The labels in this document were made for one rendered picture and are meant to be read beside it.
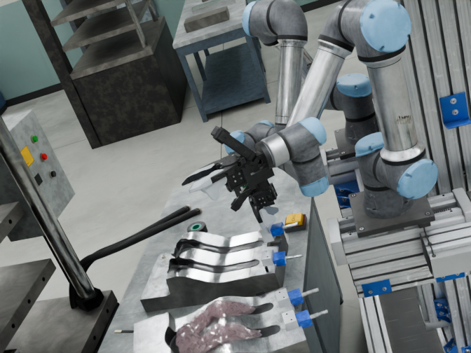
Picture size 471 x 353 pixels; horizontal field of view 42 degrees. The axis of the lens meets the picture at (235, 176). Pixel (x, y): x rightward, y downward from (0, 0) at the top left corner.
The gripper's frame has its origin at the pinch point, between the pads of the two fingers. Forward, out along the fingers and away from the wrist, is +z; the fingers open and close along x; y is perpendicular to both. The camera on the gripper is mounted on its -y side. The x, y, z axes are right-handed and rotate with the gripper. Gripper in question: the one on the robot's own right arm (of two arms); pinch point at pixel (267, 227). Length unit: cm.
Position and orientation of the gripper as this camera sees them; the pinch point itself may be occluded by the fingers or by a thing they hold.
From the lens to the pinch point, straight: 213.2
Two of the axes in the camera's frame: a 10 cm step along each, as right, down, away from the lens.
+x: 2.0, -3.9, 9.0
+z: 4.0, 8.7, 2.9
